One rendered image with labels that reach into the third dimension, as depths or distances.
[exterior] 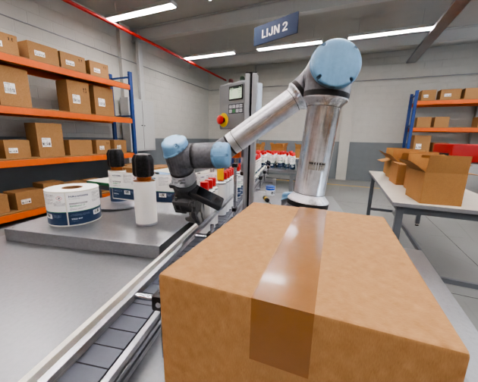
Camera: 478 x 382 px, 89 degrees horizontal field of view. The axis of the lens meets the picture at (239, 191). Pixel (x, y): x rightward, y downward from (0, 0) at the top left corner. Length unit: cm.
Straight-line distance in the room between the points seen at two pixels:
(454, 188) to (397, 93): 651
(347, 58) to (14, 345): 94
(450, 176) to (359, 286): 216
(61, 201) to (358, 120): 810
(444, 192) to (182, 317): 227
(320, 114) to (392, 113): 799
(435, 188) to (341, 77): 180
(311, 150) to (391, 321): 51
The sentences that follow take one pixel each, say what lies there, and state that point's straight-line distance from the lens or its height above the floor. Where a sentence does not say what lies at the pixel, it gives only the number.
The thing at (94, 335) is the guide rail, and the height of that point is 96.
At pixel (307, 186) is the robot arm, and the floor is 112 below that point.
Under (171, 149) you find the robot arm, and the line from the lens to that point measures 70.
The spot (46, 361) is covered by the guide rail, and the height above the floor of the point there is 91.
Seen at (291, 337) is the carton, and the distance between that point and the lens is 23.
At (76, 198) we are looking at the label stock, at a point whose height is 100.
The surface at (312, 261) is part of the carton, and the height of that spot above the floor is 112.
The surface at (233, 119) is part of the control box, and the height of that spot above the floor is 133.
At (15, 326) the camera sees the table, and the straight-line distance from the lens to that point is 80.
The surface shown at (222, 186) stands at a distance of 114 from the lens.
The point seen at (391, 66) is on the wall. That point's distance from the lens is 884.
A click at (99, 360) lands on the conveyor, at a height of 88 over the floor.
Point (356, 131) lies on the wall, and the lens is 855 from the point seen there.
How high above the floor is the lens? 125
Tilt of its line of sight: 12 degrees down
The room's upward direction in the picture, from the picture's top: 1 degrees clockwise
